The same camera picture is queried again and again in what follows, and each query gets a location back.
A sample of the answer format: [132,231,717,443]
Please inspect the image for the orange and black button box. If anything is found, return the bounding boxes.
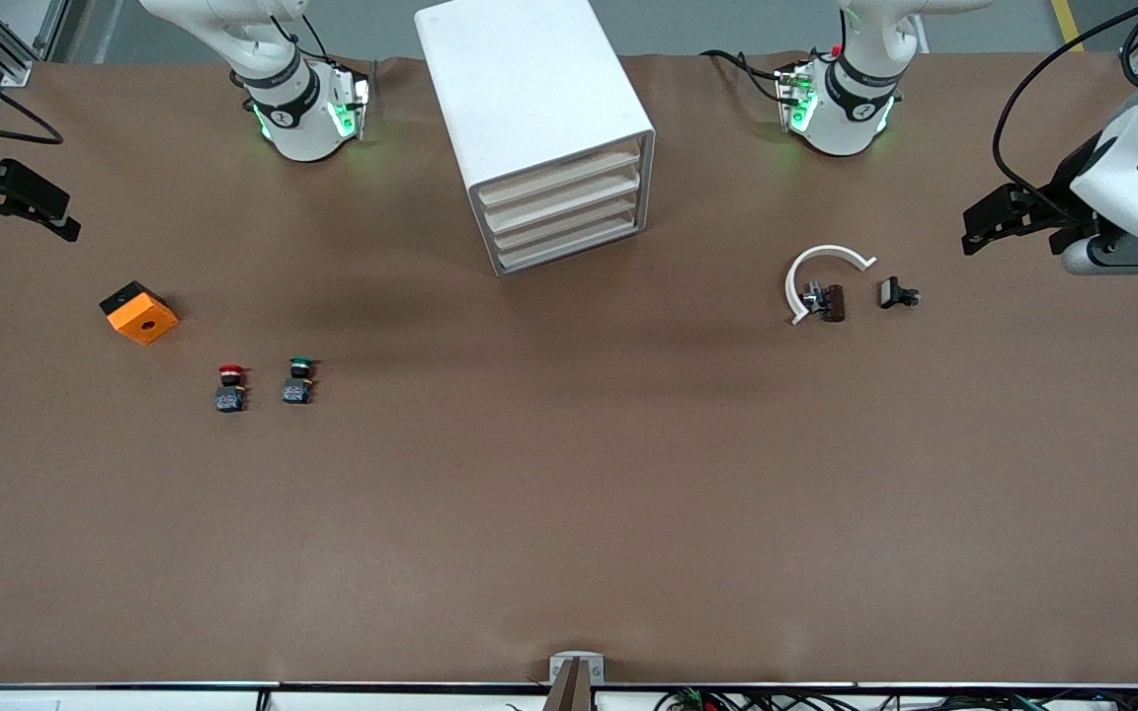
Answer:
[99,280,180,347]

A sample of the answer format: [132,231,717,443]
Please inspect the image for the white curved plastic piece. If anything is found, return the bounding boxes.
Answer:
[784,244,878,327]

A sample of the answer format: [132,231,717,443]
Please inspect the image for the small brown component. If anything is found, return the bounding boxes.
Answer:
[804,282,847,323]

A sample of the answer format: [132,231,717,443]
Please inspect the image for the brown table cover sheet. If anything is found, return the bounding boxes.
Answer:
[0,49,1138,687]

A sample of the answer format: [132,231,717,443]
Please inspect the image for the grey brown metal bar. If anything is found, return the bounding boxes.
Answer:
[541,660,593,711]

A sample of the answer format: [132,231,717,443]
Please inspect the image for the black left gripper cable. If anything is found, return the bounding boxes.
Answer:
[991,0,1138,218]

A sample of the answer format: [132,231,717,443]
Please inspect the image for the red push button switch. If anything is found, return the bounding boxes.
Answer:
[215,364,249,414]

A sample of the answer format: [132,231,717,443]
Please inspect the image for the black base cable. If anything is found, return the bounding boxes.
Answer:
[702,47,795,105]

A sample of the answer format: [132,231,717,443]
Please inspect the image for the green push button switch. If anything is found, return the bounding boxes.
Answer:
[282,356,320,406]

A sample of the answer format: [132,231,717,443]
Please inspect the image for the white table edge rail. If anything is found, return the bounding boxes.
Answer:
[0,681,1138,711]

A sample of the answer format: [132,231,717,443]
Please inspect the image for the black cable bundle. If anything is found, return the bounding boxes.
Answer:
[653,686,1138,711]

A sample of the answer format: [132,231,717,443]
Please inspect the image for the grey metal bracket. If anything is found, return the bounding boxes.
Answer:
[549,652,606,685]

